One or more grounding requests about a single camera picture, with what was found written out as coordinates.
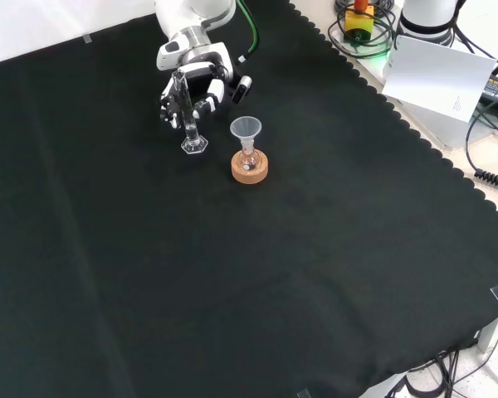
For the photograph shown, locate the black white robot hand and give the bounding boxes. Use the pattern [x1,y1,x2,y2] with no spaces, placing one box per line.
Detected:
[156,39,253,130]

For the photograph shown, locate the clear glass graduated cylinder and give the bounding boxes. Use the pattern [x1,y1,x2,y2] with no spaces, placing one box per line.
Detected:
[172,69,210,155]

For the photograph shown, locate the clear plastic funnel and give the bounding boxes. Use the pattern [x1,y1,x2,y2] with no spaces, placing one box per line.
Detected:
[229,117,262,145]

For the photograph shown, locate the small round-bottom glass flask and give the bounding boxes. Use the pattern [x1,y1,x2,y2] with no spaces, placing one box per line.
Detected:
[239,139,261,172]

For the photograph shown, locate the yellow stop button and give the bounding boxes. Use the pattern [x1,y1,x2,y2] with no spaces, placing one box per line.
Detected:
[343,0,376,45]

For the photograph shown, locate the black cloth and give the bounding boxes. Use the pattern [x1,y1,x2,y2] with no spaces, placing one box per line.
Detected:
[0,0,498,398]

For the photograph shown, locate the white base plinth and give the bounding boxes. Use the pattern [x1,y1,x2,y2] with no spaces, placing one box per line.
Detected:
[383,52,483,151]

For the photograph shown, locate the green cable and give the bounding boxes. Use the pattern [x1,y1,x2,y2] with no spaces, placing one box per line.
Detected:
[235,0,261,66]

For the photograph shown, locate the cork ring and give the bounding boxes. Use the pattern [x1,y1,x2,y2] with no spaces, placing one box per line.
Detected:
[231,149,270,184]

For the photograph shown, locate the black coiled cable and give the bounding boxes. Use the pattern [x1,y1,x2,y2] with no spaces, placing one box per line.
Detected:
[464,105,498,190]

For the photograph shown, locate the black cable bundle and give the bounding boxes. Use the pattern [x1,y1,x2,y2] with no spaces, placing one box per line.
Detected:
[383,347,498,398]

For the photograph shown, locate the white metal bracket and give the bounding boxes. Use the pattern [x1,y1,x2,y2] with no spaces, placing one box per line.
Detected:
[476,308,498,355]

